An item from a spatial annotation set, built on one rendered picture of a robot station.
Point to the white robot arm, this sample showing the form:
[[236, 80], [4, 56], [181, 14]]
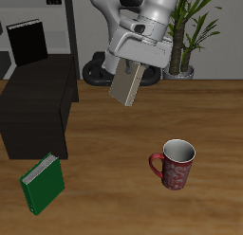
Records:
[[158, 8]]

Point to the beige book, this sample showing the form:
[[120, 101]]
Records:
[[125, 84]]

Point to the dark wooden cabinet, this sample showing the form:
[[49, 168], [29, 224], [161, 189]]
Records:
[[34, 109]]

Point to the black book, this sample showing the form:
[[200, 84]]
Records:
[[28, 43]]

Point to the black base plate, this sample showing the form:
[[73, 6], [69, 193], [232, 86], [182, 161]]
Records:
[[95, 73]]

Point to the green pot plant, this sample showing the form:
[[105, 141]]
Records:
[[186, 33]]

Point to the red patterned mug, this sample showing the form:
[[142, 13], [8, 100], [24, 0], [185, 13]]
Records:
[[175, 166]]

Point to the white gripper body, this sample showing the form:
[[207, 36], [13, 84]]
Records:
[[139, 49]]

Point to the green book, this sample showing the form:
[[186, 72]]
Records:
[[44, 185]]

